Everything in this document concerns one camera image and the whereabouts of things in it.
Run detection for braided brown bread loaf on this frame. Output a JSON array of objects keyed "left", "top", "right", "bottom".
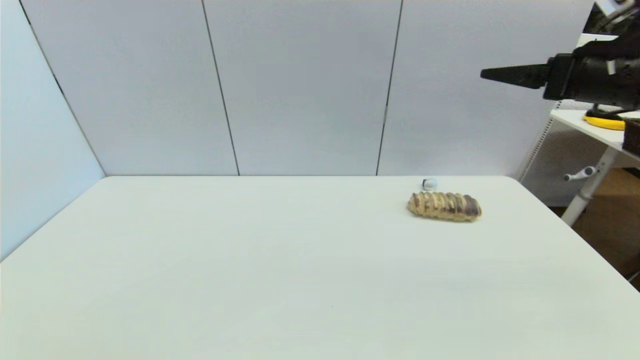
[{"left": 406, "top": 191, "right": 483, "bottom": 223}]

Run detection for white crank handle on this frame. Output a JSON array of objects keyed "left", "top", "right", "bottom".
[{"left": 563, "top": 166, "right": 599, "bottom": 183}]

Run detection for yellow and black object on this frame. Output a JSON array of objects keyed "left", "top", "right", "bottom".
[{"left": 582, "top": 106, "right": 629, "bottom": 132}]

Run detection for white perforated panel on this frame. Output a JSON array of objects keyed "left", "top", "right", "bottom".
[{"left": 520, "top": 32, "right": 640, "bottom": 207}]

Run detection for dark brown box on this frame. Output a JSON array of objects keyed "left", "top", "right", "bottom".
[{"left": 622, "top": 118, "right": 640, "bottom": 157}]

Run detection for white side table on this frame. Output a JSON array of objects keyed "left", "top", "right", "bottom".
[{"left": 550, "top": 108, "right": 640, "bottom": 227}]

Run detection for dark screen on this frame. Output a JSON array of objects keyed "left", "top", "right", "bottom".
[{"left": 582, "top": 2, "right": 618, "bottom": 36}]

